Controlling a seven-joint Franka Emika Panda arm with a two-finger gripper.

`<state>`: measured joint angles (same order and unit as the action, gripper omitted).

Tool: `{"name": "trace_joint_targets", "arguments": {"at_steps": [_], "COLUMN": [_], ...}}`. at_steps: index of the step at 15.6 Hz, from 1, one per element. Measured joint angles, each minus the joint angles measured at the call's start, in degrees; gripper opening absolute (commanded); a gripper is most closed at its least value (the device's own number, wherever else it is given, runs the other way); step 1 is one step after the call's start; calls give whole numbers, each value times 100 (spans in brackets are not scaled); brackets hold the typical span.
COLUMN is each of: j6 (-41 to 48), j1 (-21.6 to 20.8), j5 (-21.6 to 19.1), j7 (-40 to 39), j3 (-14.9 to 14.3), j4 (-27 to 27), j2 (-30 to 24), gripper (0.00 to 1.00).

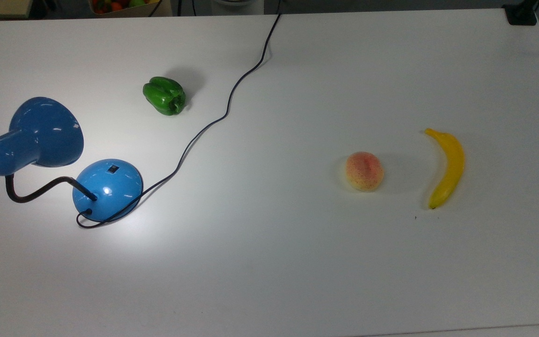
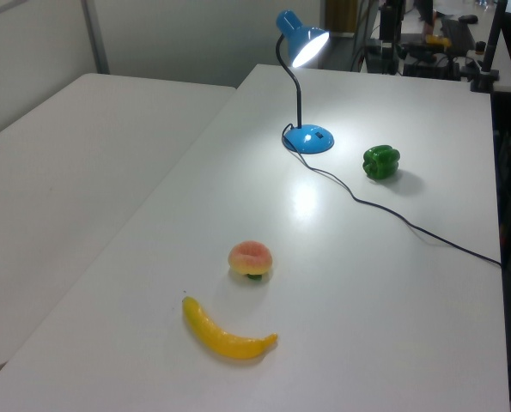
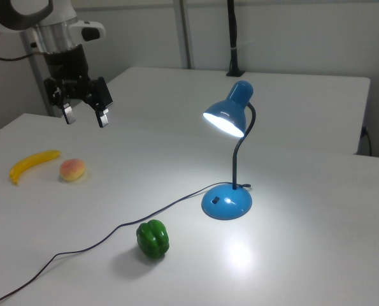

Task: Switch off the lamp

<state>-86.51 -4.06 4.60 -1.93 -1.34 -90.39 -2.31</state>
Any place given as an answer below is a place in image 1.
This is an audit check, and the blue desk lamp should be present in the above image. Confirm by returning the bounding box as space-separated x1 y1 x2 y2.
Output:
0 96 145 224

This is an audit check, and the toy peach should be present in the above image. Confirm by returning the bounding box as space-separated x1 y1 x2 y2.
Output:
345 151 385 192

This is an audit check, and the green toy bell pepper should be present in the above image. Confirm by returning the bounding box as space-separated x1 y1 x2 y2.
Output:
142 76 187 116

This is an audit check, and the yellow toy banana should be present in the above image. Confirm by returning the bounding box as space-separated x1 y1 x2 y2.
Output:
424 128 466 210

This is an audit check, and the bin of toy fruit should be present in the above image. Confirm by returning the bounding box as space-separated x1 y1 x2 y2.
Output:
88 0 162 16

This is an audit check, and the black table clamp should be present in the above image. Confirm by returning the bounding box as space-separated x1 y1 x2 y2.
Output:
503 0 539 26

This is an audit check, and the black lamp power cable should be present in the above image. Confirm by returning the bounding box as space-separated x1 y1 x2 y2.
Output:
76 0 283 230

